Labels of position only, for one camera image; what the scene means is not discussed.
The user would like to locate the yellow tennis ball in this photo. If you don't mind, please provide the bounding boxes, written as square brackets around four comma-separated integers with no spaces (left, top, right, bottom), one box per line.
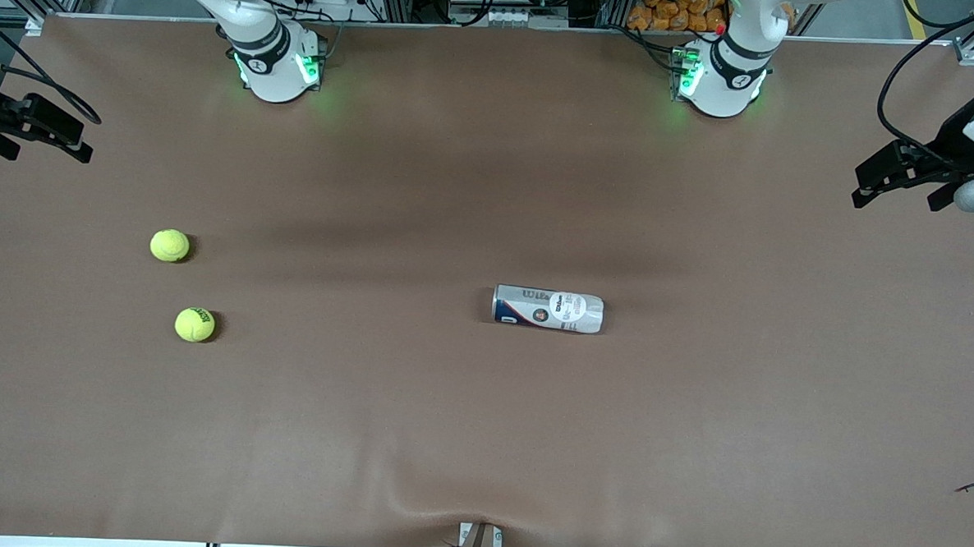
[149,227,191,264]
[173,306,217,344]

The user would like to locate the clear printed tennis ball can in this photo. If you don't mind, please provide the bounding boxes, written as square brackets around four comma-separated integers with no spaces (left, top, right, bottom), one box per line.
[491,283,606,336]

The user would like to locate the orange snack bag pile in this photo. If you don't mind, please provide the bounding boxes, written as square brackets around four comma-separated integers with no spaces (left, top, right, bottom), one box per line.
[627,0,796,39]

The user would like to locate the white terminal block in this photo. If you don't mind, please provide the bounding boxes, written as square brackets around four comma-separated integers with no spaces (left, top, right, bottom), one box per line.
[450,3,571,30]

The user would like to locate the brown table cover mat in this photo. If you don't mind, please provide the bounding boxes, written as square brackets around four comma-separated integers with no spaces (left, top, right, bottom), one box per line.
[0,6,974,547]

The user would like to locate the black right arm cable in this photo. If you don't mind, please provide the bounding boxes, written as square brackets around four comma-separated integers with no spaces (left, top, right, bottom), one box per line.
[0,8,107,126]

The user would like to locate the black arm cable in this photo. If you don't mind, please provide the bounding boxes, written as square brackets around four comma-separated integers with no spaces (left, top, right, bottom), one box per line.
[0,8,107,126]
[875,0,974,156]

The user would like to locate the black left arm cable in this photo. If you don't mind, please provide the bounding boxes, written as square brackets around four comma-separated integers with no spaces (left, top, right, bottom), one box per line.
[875,0,974,156]

